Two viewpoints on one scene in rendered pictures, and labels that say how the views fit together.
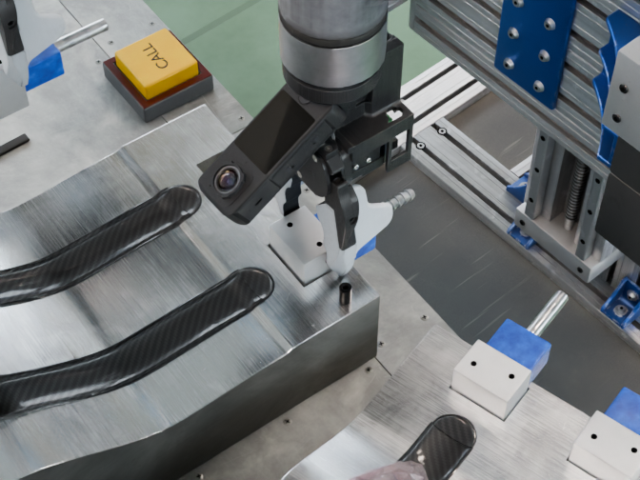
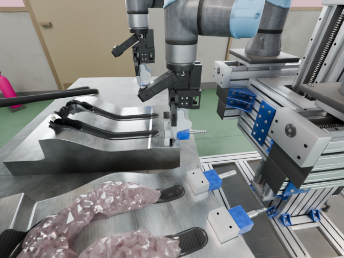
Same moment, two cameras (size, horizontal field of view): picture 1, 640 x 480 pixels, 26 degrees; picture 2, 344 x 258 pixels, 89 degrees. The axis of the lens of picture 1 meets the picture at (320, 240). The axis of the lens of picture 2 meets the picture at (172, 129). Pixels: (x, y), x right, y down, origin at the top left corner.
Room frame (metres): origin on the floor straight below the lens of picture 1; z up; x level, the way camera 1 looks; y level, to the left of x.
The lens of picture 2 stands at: (0.32, -0.23, 1.21)
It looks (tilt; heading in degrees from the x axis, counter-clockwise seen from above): 35 degrees down; 33
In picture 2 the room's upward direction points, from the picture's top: straight up
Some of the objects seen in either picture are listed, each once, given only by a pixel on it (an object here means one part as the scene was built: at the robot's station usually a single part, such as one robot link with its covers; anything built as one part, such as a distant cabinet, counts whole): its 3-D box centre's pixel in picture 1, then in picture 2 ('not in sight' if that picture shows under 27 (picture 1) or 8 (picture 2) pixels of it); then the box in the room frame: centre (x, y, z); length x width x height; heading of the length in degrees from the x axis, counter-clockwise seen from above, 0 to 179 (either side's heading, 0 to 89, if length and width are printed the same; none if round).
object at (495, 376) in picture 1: (520, 348); (213, 179); (0.62, -0.16, 0.85); 0.13 x 0.05 x 0.05; 143
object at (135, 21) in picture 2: not in sight; (138, 21); (0.87, 0.26, 1.17); 0.08 x 0.08 x 0.05
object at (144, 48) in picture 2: not in sight; (143, 46); (0.87, 0.26, 1.09); 0.09 x 0.08 x 0.12; 126
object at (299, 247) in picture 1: (350, 228); (185, 132); (0.71, -0.03, 0.89); 0.13 x 0.05 x 0.05; 126
